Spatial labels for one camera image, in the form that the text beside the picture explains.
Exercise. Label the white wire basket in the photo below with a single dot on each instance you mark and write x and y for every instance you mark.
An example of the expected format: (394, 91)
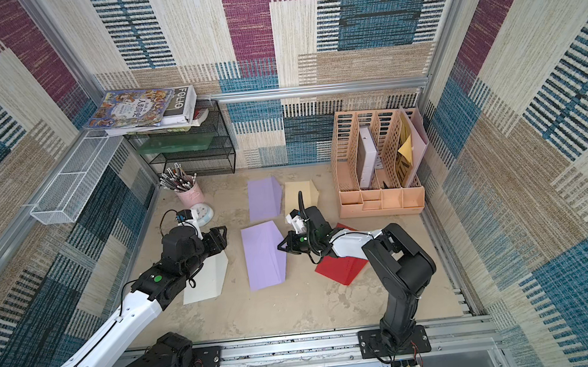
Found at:
(68, 192)

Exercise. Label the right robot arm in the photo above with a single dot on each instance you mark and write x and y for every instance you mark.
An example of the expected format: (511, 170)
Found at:
(401, 265)

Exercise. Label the colourful picture book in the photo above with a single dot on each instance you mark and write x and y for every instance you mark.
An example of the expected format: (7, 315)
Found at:
(130, 108)

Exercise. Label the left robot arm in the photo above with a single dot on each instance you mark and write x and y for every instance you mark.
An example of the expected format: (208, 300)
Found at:
(183, 254)

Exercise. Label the black wire shelf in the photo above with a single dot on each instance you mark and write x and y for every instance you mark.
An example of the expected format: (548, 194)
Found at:
(207, 149)

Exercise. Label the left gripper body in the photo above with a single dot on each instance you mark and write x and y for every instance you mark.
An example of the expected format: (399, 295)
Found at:
(212, 244)

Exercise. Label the Folio book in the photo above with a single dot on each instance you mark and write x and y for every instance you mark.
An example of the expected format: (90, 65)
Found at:
(182, 114)

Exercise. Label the red envelope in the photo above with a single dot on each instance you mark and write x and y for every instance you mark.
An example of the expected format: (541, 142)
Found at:
(343, 269)

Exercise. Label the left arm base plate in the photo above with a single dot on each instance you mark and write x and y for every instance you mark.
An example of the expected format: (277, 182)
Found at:
(206, 356)

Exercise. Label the white round clock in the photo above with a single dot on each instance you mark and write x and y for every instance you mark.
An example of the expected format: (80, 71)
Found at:
(202, 214)

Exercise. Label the pink pen cup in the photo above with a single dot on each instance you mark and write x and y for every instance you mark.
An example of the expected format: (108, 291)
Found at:
(191, 197)

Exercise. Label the pens in cup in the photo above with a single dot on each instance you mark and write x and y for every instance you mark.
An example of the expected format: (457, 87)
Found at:
(175, 179)

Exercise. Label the brown wanted poster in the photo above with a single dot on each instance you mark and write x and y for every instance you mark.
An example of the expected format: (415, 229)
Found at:
(403, 170)

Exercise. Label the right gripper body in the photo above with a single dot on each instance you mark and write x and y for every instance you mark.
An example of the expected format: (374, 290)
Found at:
(295, 241)

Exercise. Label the lilac envelope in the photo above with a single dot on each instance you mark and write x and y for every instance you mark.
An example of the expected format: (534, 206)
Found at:
(264, 199)
(266, 264)

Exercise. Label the white box in organizer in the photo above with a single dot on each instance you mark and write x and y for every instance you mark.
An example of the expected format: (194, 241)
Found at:
(366, 158)

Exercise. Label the white envelope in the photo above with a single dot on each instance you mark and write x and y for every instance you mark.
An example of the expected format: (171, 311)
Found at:
(209, 281)

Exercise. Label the green folder on shelf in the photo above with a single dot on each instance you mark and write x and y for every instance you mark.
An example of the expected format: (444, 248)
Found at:
(177, 143)

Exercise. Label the yellow paper sheet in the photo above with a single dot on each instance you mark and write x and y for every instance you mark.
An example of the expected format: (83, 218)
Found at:
(406, 150)

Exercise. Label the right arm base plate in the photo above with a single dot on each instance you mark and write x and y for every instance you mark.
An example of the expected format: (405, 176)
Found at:
(376, 343)

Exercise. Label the pink folder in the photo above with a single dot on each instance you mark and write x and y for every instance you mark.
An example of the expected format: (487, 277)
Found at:
(419, 142)

